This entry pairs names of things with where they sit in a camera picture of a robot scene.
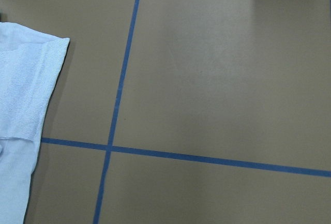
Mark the blue striped dress shirt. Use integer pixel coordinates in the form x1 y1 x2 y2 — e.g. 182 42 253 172
1 22 70 223

